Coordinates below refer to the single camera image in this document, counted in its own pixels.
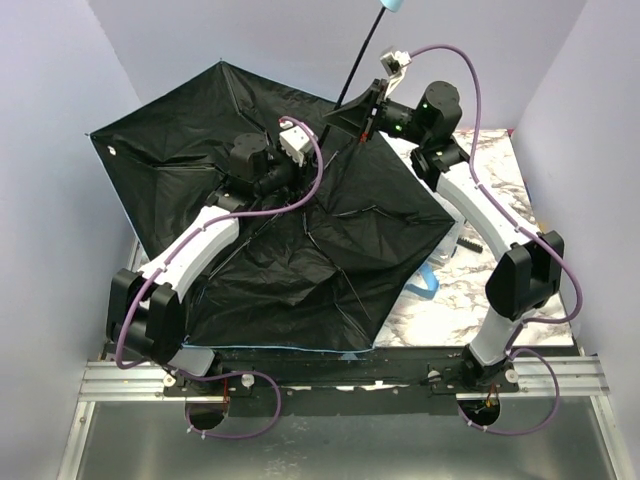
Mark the blue umbrella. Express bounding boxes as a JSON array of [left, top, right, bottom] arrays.
[[84, 0, 456, 354]]

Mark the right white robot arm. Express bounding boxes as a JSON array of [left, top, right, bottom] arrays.
[[324, 79, 564, 377]]

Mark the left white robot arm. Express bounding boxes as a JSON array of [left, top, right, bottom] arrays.
[[107, 120, 322, 377]]

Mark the black comb piece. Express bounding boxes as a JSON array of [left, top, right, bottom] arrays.
[[456, 237, 484, 253]]

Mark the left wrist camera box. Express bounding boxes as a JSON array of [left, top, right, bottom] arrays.
[[279, 126, 313, 167]]

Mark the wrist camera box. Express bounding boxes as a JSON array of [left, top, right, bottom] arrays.
[[380, 48, 412, 96], [279, 126, 313, 167]]

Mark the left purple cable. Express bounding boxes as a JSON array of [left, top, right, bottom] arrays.
[[113, 116, 326, 370]]

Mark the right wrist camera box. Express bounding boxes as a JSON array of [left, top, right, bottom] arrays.
[[380, 48, 412, 96]]

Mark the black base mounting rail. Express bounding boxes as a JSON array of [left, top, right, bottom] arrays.
[[164, 347, 519, 417]]

